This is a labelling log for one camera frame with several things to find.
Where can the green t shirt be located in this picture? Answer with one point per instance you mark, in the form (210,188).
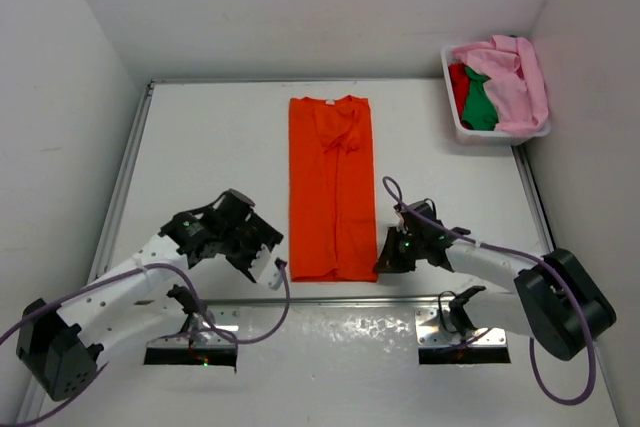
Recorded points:
(479,112)

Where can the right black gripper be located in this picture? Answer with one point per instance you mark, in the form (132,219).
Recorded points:
(389,262)

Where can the pink t shirt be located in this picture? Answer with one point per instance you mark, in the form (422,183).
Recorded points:
(514,83)

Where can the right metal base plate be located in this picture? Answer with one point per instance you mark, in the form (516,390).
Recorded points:
(431,335)

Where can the orange t shirt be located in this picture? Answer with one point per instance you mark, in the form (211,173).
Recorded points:
(332,204)

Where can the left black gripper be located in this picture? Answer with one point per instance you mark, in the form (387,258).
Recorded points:
(262,235)

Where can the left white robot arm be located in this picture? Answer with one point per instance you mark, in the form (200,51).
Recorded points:
(150,295)

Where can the metal base plate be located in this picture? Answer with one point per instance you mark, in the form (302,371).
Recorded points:
(431,335)
(213,331)

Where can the white front cover board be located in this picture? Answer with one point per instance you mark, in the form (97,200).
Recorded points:
(340,367)

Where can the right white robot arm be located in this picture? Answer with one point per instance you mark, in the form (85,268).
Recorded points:
(552,300)

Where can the red t shirt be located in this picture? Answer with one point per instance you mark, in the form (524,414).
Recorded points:
(460,83)

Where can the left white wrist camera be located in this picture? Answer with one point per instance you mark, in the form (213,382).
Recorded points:
(268,271)

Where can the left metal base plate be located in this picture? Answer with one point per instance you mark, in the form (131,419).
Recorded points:
(213,331)

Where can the white plastic laundry basket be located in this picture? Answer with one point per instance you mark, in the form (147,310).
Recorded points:
(465,136)

